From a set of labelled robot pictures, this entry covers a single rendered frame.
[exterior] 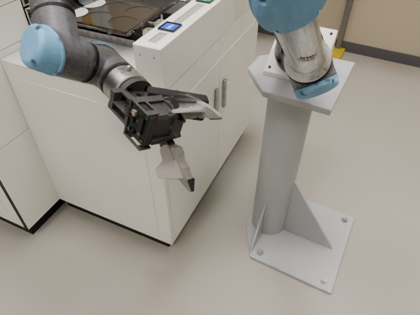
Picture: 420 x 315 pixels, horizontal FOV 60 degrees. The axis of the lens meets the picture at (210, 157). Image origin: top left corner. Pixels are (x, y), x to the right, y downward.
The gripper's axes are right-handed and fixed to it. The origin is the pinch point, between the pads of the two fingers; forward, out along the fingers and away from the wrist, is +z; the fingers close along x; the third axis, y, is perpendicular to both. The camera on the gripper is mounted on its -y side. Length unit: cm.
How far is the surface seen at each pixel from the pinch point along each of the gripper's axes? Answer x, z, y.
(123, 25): -12, -82, -34
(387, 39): -10, -80, -273
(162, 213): -70, -41, -40
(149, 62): -10, -51, -25
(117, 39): -18, -85, -35
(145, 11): -8, -88, -47
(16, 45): -30, -104, -7
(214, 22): -2, -63, -59
